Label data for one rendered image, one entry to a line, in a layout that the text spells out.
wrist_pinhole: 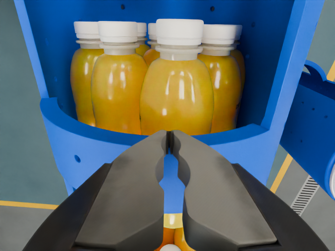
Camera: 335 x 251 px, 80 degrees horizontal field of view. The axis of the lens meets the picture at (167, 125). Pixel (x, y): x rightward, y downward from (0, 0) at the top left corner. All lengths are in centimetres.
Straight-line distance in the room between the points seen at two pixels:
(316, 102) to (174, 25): 49
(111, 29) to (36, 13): 9
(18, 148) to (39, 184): 38
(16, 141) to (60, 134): 176
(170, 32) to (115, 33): 6
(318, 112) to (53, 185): 194
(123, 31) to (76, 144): 11
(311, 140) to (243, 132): 42
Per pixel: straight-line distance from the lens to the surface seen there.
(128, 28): 22
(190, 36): 17
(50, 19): 29
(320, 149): 55
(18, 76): 168
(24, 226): 264
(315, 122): 58
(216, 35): 23
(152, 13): 39
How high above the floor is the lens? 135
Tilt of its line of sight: 63 degrees down
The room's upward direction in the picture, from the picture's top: 177 degrees clockwise
